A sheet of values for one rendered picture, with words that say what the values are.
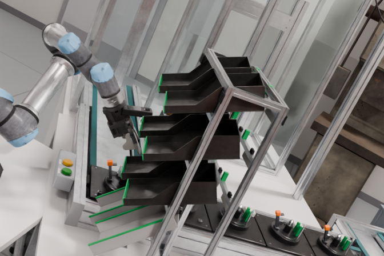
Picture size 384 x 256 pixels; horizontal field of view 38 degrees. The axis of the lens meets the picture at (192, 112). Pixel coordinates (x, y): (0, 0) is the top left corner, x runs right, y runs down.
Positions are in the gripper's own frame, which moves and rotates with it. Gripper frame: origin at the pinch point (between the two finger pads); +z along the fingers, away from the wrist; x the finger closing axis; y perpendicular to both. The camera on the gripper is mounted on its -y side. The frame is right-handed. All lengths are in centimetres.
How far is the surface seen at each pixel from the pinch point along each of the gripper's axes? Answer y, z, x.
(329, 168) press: -119, 196, -218
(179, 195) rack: -12, -8, 54
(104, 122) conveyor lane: 20, 15, -68
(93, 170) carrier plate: 21.6, 6.7, -7.8
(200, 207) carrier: -12.9, 37.5, -3.0
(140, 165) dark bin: -0.7, -5.7, 24.2
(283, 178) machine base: -60, 94, -83
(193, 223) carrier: -8.9, 34.0, 10.6
